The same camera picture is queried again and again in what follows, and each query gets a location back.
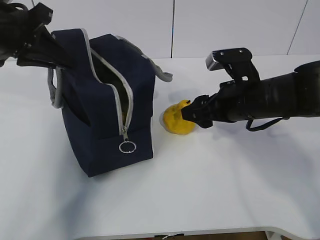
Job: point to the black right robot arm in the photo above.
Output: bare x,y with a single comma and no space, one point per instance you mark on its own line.
296,94

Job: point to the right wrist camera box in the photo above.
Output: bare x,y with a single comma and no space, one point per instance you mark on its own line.
237,62

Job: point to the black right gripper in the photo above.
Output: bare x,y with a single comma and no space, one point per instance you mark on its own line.
235,101

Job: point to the navy blue lunch bag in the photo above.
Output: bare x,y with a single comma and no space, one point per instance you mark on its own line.
117,77

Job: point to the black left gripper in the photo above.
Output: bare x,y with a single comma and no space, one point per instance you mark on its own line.
23,36

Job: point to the yellow pear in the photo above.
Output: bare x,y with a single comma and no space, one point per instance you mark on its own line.
173,120

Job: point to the yellow banana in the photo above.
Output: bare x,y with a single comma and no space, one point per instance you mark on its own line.
124,115

